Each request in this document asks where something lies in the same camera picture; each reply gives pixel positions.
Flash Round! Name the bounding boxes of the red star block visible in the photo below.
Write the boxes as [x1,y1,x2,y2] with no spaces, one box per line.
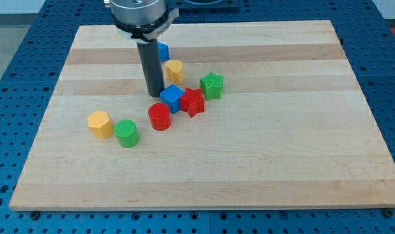
[180,88,205,118]

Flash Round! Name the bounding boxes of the blue block behind rod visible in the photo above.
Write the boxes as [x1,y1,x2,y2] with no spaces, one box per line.
[157,42,170,62]

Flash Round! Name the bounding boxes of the yellow heart block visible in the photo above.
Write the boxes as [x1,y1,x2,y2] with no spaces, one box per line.
[165,60,184,85]

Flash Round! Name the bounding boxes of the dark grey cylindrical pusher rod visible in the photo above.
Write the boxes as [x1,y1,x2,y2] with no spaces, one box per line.
[137,39,165,98]

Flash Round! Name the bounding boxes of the green cylinder block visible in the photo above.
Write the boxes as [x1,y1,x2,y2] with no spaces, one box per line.
[114,119,140,148]

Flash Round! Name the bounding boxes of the blue cube block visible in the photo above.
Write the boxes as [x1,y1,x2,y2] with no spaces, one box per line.
[160,84,184,114]

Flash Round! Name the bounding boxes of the red cylinder block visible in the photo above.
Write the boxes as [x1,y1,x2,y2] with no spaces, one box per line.
[148,103,171,131]

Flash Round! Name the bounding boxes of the green star block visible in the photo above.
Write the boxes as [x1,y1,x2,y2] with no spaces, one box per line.
[200,72,224,100]

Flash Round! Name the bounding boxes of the yellow hexagon block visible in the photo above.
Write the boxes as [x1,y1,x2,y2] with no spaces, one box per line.
[87,110,114,139]

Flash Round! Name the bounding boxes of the wooden board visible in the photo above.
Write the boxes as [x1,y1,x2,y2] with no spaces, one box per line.
[10,20,395,211]

